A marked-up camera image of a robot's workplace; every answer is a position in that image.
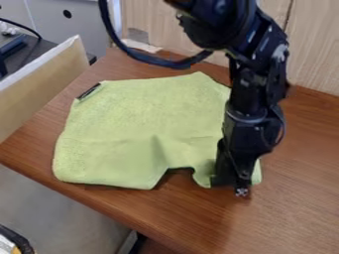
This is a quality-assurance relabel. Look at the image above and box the black cable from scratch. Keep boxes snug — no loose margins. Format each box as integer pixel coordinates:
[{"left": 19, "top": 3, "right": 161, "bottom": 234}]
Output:
[{"left": 96, "top": 0, "right": 215, "bottom": 70}]

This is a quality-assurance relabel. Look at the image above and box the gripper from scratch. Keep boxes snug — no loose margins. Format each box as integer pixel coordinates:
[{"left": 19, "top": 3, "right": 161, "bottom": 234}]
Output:
[{"left": 210, "top": 101, "right": 287, "bottom": 199}]

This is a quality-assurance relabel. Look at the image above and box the green cloth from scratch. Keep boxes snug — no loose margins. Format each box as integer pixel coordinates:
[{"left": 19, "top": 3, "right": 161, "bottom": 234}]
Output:
[{"left": 52, "top": 70, "right": 264, "bottom": 191}]

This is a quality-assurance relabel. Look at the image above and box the beige board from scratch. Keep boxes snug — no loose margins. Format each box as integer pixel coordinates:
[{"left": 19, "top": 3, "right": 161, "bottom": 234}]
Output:
[{"left": 0, "top": 34, "right": 92, "bottom": 144}]

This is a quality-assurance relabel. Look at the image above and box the dark desk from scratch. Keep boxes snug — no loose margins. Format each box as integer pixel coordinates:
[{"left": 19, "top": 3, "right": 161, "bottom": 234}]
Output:
[{"left": 0, "top": 32, "right": 98, "bottom": 81}]

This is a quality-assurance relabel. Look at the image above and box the yellow and black object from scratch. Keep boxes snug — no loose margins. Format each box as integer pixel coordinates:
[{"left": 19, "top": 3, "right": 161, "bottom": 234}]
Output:
[{"left": 0, "top": 224, "right": 37, "bottom": 254}]

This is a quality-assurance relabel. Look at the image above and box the grey cabinet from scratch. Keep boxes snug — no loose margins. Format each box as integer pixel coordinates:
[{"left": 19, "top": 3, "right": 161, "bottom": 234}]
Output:
[{"left": 0, "top": 0, "right": 122, "bottom": 58}]

